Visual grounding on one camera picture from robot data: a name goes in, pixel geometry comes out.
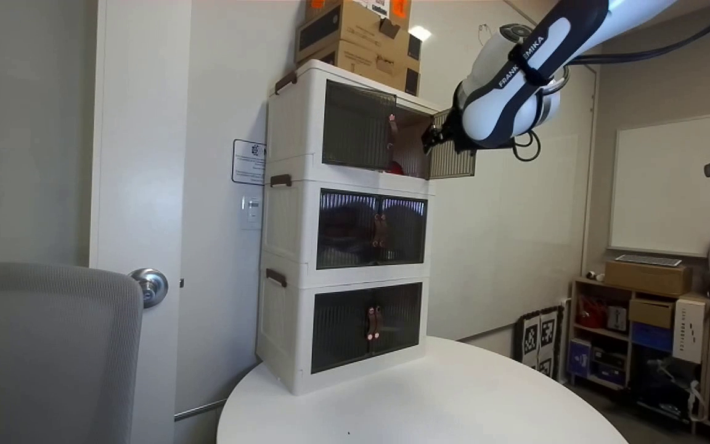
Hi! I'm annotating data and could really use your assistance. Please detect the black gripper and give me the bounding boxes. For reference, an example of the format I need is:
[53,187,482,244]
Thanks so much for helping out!
[420,107,473,153]

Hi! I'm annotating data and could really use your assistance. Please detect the tinted door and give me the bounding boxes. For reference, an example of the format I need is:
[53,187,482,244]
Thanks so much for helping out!
[323,82,391,170]
[427,144,476,181]

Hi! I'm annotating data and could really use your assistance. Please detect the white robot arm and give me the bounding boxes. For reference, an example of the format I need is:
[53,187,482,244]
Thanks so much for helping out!
[420,0,674,150]

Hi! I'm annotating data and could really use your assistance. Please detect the cardboard box on cabinet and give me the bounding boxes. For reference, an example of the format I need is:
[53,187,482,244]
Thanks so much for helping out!
[296,0,419,95]

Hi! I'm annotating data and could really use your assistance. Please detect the middle cabinet tinted doors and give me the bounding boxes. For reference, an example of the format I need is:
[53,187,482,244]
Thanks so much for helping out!
[314,191,427,269]

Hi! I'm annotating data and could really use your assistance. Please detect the cabinet tinted doors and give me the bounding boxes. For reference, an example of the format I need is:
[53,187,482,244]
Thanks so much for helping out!
[311,285,420,372]
[314,191,427,269]

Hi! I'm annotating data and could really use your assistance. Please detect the bottom cabinet tinted doors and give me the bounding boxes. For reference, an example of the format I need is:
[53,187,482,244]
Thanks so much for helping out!
[311,285,420,372]

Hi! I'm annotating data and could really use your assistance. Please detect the calibration marker board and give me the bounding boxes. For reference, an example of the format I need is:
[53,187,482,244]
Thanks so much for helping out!
[512,306,561,377]

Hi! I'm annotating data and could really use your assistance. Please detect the cardboard box on shelf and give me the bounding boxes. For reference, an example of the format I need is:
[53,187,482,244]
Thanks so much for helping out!
[604,260,692,297]

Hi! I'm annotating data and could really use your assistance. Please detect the white box on shelf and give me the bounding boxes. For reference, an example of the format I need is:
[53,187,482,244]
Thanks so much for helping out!
[673,295,710,366]

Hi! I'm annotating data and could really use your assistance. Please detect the white door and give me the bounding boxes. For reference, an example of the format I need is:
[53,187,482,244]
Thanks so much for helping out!
[89,0,192,444]

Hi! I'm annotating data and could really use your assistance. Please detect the wooden storage shelf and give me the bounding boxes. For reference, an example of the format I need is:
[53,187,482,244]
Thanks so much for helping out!
[565,280,710,431]

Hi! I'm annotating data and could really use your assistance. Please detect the grey office chair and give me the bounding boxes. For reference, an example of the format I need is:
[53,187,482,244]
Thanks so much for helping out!
[0,264,142,444]

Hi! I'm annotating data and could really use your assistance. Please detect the white stacked cabinet frame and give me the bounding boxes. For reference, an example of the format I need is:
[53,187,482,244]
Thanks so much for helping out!
[256,63,436,394]

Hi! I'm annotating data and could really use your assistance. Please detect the wall sign plate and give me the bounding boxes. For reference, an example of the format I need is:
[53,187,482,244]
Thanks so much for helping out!
[232,138,266,186]

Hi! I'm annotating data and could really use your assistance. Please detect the whiteboard on wall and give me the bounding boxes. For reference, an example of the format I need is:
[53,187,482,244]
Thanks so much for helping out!
[609,113,710,258]

